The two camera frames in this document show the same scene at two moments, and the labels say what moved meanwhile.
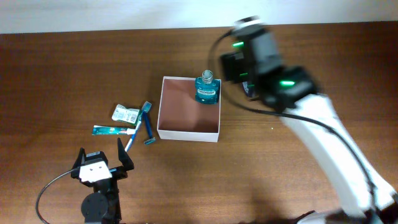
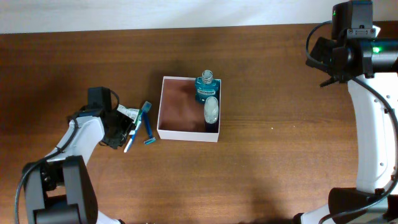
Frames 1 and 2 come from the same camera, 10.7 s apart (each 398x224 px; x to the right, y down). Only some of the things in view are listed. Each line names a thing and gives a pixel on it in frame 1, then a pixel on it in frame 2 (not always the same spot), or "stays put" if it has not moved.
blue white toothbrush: [145, 107] stays put
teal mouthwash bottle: [207, 88] stays put
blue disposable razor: [151, 139] stays put
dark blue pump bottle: [245, 86] to [211, 109]
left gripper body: [117, 173] to [117, 135]
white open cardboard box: [181, 117] stays put
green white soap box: [129, 116] stays put
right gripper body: [245, 65] to [325, 50]
